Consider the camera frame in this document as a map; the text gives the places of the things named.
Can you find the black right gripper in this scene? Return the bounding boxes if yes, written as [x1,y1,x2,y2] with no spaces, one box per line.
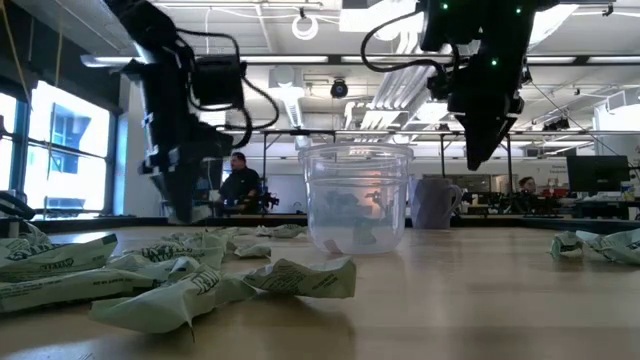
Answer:
[446,48,527,172]

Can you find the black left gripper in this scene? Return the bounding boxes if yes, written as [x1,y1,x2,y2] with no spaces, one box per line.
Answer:
[122,55,236,225]

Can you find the small green white Truvia packet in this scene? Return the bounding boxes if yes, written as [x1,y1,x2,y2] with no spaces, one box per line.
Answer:
[233,243,273,260]
[549,230,585,261]

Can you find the clear plastic cup bin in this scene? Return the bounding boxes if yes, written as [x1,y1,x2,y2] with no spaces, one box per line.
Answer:
[298,142,415,256]

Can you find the long green white Truvia packet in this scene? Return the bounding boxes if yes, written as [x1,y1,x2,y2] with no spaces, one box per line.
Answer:
[0,269,157,314]

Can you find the person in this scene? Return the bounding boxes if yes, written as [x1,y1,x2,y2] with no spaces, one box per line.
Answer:
[517,175,540,197]
[218,151,265,216]

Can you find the grey faceted mug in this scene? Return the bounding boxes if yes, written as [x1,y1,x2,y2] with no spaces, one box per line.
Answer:
[408,177,464,230]

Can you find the white ribbed ceiling panels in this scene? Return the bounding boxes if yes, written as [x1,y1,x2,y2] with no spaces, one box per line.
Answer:
[372,49,451,111]

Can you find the large bright window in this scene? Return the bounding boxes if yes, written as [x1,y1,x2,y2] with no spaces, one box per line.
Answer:
[0,79,119,217]

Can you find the black background desk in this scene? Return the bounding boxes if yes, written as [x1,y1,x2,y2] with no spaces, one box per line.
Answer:
[572,199,631,220]

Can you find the black table edge rail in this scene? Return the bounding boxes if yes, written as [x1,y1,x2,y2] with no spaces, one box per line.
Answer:
[0,213,640,235]

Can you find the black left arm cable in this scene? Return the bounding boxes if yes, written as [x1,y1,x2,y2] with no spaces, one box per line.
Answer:
[174,28,281,150]

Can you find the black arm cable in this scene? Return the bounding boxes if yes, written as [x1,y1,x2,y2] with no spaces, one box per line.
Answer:
[359,8,464,76]
[174,28,281,150]

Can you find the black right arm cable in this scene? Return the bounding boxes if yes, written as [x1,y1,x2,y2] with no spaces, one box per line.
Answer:
[359,8,464,76]

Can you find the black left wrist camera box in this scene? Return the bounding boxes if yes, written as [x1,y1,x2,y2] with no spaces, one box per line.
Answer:
[191,54,247,110]

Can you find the black metal frame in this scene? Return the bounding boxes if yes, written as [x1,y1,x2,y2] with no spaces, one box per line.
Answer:
[219,128,640,194]

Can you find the white wall air unit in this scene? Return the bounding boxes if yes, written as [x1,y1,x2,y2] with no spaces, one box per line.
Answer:
[604,87,640,114]

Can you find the black ceiling camera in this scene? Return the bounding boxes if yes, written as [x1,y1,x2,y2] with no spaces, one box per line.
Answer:
[329,77,350,100]

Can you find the long ceiling light rail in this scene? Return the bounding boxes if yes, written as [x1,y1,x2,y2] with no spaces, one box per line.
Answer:
[80,53,640,69]

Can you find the thick black cable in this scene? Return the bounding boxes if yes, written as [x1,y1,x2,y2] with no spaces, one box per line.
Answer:
[0,191,37,221]

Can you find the white coiled ceiling cable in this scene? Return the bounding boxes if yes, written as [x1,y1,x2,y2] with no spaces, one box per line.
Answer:
[291,14,320,42]

